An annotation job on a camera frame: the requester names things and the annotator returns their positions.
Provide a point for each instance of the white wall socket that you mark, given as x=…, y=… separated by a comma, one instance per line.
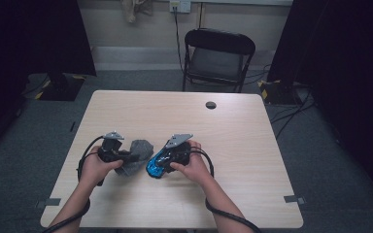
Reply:
x=180, y=6

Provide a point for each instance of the beige hanging cloth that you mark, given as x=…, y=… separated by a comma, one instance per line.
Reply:
x=132, y=9

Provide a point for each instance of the black floor tape strip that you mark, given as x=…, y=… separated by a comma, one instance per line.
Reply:
x=72, y=126

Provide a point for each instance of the person's right hand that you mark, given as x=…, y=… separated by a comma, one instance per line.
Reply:
x=192, y=168

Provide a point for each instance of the grey cloth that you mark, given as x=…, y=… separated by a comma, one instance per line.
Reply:
x=141, y=152

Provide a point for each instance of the black stand base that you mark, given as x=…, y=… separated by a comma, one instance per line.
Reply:
x=61, y=89
x=278, y=93

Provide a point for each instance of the grey tape marker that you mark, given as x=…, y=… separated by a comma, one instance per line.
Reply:
x=52, y=202
x=292, y=198

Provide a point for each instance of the blue toy car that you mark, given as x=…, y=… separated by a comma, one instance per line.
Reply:
x=155, y=166

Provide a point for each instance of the person's left hand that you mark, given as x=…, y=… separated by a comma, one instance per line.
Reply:
x=95, y=171

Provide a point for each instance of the black folding chair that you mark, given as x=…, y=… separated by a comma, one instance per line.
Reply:
x=218, y=61

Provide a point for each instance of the black curtain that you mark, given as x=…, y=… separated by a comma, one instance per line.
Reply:
x=343, y=64
x=29, y=39

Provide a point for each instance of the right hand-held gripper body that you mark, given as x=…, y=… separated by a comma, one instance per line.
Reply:
x=176, y=153

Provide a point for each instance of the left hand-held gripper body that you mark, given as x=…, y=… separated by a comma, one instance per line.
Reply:
x=111, y=150

